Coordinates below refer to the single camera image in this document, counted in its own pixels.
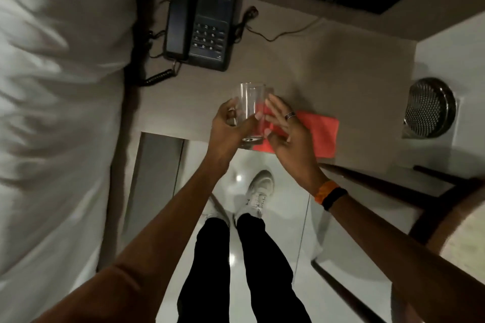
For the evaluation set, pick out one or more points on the person's left hand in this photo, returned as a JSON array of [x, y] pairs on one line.
[[223, 137]]

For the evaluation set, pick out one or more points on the person's right hand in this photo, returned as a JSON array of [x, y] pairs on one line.
[[295, 148]]

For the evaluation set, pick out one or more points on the person's right thumb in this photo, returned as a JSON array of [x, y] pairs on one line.
[[274, 137]]

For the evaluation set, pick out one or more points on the person's left thumb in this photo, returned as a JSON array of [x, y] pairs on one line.
[[250, 124]]

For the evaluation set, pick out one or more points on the clear drinking glass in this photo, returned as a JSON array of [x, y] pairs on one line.
[[252, 101]]

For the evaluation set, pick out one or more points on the person's right forearm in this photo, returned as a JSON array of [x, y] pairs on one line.
[[398, 258]]

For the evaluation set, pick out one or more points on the person's left forearm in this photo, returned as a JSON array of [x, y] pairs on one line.
[[151, 254]]

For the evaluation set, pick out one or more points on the red cloth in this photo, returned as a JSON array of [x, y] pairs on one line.
[[320, 133]]

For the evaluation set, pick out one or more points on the grey right sneaker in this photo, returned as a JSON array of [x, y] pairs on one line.
[[257, 192]]

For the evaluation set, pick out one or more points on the grey sneaker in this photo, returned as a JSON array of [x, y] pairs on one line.
[[257, 192], [218, 213]]

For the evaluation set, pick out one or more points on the orange wristband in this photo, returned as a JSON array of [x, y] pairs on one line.
[[325, 190]]

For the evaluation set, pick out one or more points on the black wristband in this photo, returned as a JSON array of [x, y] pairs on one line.
[[335, 198]]

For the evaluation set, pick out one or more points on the grey left sneaker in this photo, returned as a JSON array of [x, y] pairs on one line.
[[218, 213]]

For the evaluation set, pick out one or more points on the black desk telephone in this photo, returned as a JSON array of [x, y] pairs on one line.
[[214, 20]]

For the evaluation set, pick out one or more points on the black telephone handset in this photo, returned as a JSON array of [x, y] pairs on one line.
[[182, 12]]

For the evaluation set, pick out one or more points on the black trousers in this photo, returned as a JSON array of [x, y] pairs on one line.
[[265, 269]]

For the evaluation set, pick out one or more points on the perforated metal waste bin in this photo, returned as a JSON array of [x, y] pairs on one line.
[[430, 107]]

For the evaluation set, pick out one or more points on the dark wooden chair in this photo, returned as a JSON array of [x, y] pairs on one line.
[[443, 198]]

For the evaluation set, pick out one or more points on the white bed sheet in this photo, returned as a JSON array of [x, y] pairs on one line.
[[57, 107]]

